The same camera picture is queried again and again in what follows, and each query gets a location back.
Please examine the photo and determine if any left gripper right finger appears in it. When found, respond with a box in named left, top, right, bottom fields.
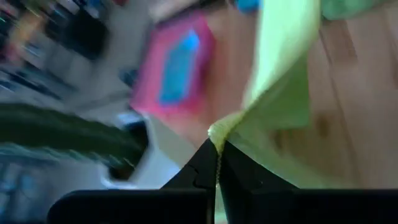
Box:
left=219, top=140, right=299, bottom=224

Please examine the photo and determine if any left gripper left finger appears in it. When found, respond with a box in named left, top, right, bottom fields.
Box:
left=160, top=138, right=218, bottom=190

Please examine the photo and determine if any yellow-green microfiber towel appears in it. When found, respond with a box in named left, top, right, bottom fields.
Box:
left=207, top=0, right=358, bottom=224

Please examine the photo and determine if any blue microfiber towel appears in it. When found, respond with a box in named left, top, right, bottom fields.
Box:
left=233, top=0, right=264, bottom=14
left=158, top=29, right=202, bottom=106

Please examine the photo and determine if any green microfiber towel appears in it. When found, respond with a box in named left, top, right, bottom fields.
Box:
left=321, top=0, right=388, bottom=21

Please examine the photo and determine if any white faceted plant pot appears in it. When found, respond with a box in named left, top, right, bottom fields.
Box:
left=99, top=110, right=201, bottom=190

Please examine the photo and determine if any pink plastic bin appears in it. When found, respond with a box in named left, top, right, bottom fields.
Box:
left=129, top=14, right=216, bottom=118

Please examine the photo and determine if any green cactus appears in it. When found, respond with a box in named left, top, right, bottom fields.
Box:
left=0, top=103, right=147, bottom=164

